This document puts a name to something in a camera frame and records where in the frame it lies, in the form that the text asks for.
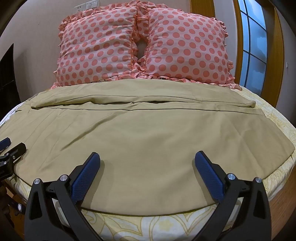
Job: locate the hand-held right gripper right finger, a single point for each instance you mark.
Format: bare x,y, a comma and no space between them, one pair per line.
209,177

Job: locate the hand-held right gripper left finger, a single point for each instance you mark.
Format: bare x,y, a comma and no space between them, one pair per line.
86,177

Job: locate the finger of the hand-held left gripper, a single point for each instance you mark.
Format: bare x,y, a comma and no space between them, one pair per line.
16,150
5,143

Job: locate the khaki bed blanket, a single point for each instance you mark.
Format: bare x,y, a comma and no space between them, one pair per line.
148,139

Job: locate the dark furniture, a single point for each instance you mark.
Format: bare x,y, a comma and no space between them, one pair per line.
8,78

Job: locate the yellow patterned bed sheet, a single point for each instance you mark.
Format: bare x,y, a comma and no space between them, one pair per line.
161,223

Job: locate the pink polka-dot ruffled pillow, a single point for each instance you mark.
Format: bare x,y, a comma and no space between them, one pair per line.
185,46
97,46

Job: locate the frosted glass window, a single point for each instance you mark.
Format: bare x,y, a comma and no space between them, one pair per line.
253,46

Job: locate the wooden bed frame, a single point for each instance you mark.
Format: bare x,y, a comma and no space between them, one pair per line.
282,197

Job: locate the wooden window frame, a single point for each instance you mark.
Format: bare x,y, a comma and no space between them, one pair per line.
277,58

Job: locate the white wall socket panel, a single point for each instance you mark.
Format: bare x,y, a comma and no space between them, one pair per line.
86,5

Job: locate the wooden wall panel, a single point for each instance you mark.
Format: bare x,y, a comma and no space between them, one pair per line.
203,8

